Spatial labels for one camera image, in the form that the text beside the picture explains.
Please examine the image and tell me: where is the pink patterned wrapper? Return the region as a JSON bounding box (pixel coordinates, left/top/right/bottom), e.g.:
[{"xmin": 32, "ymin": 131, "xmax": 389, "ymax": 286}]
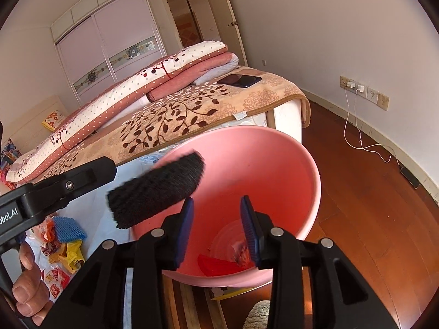
[{"xmin": 230, "ymin": 242, "xmax": 254, "ymax": 268}]

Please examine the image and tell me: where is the wardrobe with sliding doors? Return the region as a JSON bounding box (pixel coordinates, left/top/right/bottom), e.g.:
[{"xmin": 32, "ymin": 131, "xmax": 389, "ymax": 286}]
[{"xmin": 51, "ymin": 0, "xmax": 220, "ymax": 107}]

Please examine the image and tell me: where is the white bed frame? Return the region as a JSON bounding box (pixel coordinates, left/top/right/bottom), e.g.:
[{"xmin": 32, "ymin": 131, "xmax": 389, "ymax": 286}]
[{"xmin": 266, "ymin": 100, "xmax": 304, "ymax": 144}]

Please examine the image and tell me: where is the colourful printed bag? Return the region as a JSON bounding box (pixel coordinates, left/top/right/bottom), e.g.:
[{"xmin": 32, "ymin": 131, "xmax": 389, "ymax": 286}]
[{"xmin": 0, "ymin": 139, "xmax": 22, "ymax": 191}]

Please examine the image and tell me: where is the white charging cable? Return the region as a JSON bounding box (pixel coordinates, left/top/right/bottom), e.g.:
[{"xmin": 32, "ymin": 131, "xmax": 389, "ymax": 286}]
[
  {"xmin": 344, "ymin": 87, "xmax": 392, "ymax": 162},
  {"xmin": 355, "ymin": 92, "xmax": 402, "ymax": 169}
]

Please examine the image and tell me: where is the pink plastic bucket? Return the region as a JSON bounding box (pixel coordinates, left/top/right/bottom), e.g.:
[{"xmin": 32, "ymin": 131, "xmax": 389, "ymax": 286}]
[{"xmin": 132, "ymin": 125, "xmax": 322, "ymax": 288}]

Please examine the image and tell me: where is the yellow floral pillow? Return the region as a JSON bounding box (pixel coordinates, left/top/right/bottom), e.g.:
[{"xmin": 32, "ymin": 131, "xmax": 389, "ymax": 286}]
[{"xmin": 42, "ymin": 110, "xmax": 67, "ymax": 131}]

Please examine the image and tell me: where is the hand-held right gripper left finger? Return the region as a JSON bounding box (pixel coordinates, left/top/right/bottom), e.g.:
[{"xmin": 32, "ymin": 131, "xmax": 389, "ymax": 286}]
[{"xmin": 48, "ymin": 197, "xmax": 195, "ymax": 329}]

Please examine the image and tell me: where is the orange plastic wrapper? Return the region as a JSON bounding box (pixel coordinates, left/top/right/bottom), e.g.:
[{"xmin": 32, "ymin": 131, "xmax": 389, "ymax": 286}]
[{"xmin": 32, "ymin": 217, "xmax": 57, "ymax": 247}]

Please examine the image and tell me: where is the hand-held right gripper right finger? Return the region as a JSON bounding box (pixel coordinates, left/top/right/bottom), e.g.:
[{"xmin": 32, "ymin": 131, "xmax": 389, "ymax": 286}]
[{"xmin": 240, "ymin": 195, "xmax": 400, "ymax": 329}]

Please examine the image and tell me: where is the person's left hand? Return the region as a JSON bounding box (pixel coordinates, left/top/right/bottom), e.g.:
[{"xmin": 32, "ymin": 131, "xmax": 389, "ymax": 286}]
[{"xmin": 12, "ymin": 243, "xmax": 53, "ymax": 320}]

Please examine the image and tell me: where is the black smartphone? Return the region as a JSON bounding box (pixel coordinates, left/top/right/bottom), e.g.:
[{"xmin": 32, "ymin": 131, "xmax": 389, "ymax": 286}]
[{"xmin": 217, "ymin": 74, "xmax": 263, "ymax": 89}]

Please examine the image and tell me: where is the black phone on floor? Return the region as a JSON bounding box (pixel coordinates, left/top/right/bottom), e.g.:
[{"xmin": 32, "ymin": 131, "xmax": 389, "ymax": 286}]
[{"xmin": 399, "ymin": 166, "xmax": 421, "ymax": 189}]

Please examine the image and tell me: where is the cream headboard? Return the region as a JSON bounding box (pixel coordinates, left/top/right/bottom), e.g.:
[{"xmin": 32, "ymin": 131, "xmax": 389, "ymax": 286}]
[{"xmin": 7, "ymin": 95, "xmax": 74, "ymax": 151}]

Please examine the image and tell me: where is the red cloth in basin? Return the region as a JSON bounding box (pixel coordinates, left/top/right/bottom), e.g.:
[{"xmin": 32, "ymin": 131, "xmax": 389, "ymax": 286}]
[{"xmin": 198, "ymin": 254, "xmax": 256, "ymax": 276}]

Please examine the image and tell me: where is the cream room door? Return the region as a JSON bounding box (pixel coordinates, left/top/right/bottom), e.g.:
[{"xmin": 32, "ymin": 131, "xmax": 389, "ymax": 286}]
[{"xmin": 205, "ymin": 0, "xmax": 248, "ymax": 67}]

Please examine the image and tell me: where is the beige wall socket panel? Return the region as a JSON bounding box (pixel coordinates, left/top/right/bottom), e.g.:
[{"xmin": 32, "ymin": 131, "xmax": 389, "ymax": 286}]
[{"xmin": 339, "ymin": 75, "xmax": 390, "ymax": 111}]

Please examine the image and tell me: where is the yellow printed carton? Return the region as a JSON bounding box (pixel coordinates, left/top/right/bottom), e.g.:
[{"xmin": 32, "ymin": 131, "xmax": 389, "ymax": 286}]
[{"xmin": 205, "ymin": 286, "xmax": 256, "ymax": 301}]

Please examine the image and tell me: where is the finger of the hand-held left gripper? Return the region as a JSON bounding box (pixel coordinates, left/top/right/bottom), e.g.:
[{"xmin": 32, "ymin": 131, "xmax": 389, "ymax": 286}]
[{"xmin": 32, "ymin": 157, "xmax": 118, "ymax": 219}]

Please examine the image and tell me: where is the polka dot quilt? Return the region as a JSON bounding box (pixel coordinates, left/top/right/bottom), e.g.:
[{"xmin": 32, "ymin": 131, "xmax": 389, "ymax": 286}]
[{"xmin": 5, "ymin": 40, "xmax": 229, "ymax": 184}]

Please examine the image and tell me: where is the grey rug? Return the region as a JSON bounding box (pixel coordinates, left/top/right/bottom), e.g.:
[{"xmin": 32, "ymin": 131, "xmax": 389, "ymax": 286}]
[{"xmin": 243, "ymin": 300, "xmax": 271, "ymax": 329}]

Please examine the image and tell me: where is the blue knitted cloth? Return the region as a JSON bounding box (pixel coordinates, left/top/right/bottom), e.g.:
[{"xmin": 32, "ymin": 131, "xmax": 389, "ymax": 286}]
[{"xmin": 53, "ymin": 216, "xmax": 87, "ymax": 243}]

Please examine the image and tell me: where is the red and white snack wrapper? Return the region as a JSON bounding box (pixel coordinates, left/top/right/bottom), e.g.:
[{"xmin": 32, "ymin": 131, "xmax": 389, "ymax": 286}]
[{"xmin": 41, "ymin": 267, "xmax": 72, "ymax": 299}]

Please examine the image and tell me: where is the pink folded blanket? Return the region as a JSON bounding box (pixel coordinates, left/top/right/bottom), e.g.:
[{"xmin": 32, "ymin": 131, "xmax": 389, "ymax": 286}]
[{"xmin": 146, "ymin": 52, "xmax": 240, "ymax": 103}]

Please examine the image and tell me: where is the white quilted mattress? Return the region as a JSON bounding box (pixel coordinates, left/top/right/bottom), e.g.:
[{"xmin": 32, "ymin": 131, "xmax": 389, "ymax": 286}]
[{"xmin": 219, "ymin": 111, "xmax": 269, "ymax": 130}]

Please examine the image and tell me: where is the white tablecloth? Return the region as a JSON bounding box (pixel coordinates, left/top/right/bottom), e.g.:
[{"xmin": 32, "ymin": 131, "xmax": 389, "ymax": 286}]
[{"xmin": 24, "ymin": 154, "xmax": 167, "ymax": 329}]

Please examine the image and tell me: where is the floral patterned wrapper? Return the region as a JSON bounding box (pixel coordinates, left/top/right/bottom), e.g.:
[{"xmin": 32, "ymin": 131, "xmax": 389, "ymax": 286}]
[{"xmin": 41, "ymin": 242, "xmax": 61, "ymax": 257}]

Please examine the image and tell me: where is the leaf-patterned beige blanket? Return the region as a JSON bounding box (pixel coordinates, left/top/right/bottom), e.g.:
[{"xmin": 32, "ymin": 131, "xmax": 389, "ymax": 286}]
[{"xmin": 21, "ymin": 72, "xmax": 311, "ymax": 183}]

